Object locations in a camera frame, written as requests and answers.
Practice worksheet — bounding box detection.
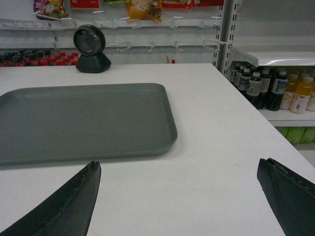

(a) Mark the grey plastic tray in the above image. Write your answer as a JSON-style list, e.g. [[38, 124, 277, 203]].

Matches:
[[0, 83, 178, 165]]

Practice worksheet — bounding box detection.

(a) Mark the white checkout counter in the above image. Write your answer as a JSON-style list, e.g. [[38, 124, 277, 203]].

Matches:
[[0, 63, 315, 236]]

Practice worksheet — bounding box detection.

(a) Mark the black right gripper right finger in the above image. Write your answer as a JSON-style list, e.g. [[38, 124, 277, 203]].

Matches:
[[257, 158, 315, 236]]

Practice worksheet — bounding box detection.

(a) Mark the orange juice bottle front left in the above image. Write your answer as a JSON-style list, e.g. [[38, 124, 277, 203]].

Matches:
[[289, 76, 314, 114]]

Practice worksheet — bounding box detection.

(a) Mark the white perforated shelf upright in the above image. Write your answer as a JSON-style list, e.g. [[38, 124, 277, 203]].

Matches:
[[217, 0, 242, 79]]

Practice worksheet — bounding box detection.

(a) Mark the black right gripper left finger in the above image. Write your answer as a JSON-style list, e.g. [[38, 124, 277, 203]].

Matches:
[[0, 161, 101, 236]]

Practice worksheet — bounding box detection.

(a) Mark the dark tea bottle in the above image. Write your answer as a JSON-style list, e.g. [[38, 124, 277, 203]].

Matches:
[[266, 70, 288, 111], [245, 72, 264, 110]]

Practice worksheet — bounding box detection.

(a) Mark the yellow snack bag hanging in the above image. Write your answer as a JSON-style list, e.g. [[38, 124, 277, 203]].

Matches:
[[126, 0, 162, 22]]

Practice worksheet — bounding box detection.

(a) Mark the dark tea bottle front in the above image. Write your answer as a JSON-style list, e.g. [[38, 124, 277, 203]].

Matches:
[[245, 72, 264, 110]]

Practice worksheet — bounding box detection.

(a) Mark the dark tea bottle left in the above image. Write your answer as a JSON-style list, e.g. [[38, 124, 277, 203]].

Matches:
[[266, 70, 288, 111]]

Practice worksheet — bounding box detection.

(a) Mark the orange juice bottle front right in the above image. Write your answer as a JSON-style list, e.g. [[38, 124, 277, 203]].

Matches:
[[280, 74, 298, 110]]

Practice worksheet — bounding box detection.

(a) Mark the black round barcode scanner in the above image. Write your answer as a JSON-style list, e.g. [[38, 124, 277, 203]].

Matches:
[[73, 25, 111, 73]]

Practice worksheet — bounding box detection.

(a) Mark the orange juice bottle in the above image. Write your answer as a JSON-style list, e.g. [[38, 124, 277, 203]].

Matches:
[[289, 76, 314, 114], [280, 74, 298, 110]]

